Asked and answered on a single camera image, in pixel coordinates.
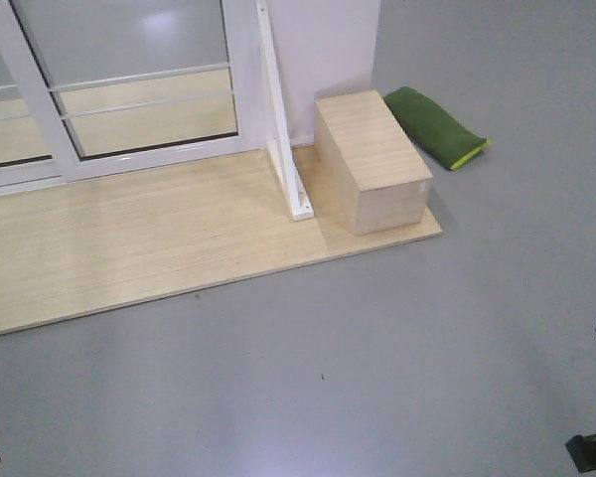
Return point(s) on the white wall panel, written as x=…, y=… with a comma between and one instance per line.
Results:
x=323, y=48

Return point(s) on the light wooden box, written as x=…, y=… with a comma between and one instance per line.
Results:
x=380, y=178

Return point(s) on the light wooden floor platform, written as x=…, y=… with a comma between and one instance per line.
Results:
x=72, y=250

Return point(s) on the white support bracket post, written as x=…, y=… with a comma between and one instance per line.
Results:
x=277, y=138

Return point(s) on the green cushion bag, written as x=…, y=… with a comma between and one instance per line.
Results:
x=434, y=129

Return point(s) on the white framed sliding glass door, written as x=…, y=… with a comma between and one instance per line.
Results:
x=144, y=84

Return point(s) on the fixed white framed glass panel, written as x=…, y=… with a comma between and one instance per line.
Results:
x=35, y=149

